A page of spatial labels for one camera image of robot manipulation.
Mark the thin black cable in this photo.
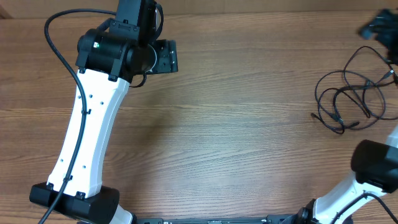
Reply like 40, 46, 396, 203
310, 45, 398, 129

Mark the black cable silver plug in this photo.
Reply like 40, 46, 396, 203
330, 70, 397, 130

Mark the black usb cable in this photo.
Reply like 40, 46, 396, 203
314, 70, 398, 135

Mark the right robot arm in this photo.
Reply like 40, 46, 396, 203
283, 9, 397, 223

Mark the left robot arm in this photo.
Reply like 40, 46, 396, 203
29, 0, 178, 223

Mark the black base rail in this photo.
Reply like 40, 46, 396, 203
131, 215, 294, 224

